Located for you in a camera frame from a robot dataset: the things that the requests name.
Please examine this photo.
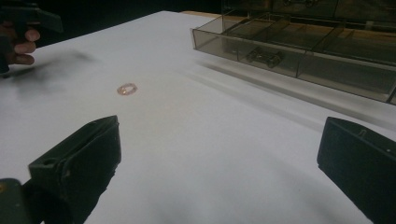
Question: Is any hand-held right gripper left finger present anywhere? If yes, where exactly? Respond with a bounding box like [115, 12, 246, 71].
[27, 115, 122, 224]

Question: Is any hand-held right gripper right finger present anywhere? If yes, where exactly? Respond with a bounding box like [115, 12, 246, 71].
[317, 117, 396, 224]

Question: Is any small pink ring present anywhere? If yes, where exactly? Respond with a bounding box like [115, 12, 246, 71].
[116, 82, 138, 96]

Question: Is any clear smoky compartment organizer box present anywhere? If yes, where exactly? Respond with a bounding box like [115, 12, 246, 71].
[190, 8, 396, 106]

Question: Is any small dark metal clip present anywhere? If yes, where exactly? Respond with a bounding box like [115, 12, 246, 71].
[246, 46, 285, 69]

